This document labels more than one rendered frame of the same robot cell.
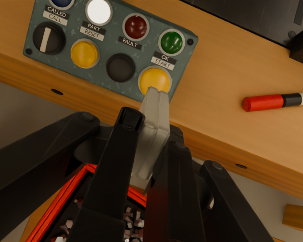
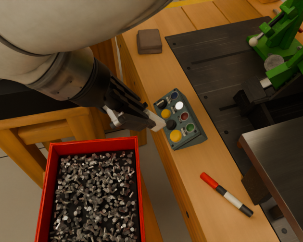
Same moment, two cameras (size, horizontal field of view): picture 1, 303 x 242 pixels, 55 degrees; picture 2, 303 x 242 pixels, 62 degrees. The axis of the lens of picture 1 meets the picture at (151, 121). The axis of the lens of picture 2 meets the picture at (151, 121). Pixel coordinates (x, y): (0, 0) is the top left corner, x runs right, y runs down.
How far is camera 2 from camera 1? 0.40 m
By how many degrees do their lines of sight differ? 39
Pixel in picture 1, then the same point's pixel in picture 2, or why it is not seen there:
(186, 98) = (184, 154)
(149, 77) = (175, 131)
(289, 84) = (229, 188)
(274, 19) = (249, 164)
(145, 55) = (180, 126)
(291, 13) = not seen: hidden behind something
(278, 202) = not seen: outside the picture
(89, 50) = (167, 112)
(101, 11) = (179, 105)
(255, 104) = (204, 175)
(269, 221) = not seen: outside the picture
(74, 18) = (172, 103)
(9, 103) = (146, 155)
